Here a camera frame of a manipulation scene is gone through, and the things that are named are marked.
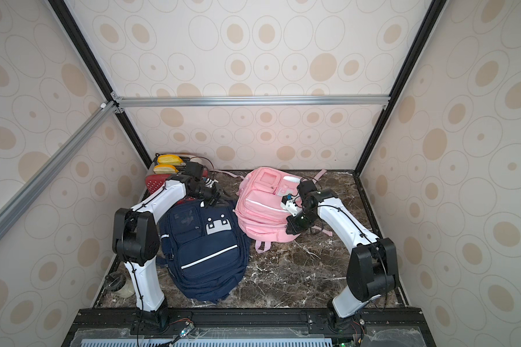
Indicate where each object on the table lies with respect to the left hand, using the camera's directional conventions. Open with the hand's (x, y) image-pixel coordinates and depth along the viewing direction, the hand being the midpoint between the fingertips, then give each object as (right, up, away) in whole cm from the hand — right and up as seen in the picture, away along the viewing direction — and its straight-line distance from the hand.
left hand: (235, 197), depth 87 cm
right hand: (+21, -14, -4) cm, 25 cm away
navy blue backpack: (-12, -21, +1) cm, 25 cm away
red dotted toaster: (-37, +7, +7) cm, 38 cm away
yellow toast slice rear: (-31, +17, +10) cm, 37 cm away
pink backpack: (+9, -5, +6) cm, 12 cm away
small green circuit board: (-14, -44, -16) cm, 48 cm away
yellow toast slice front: (-32, +12, +6) cm, 34 cm away
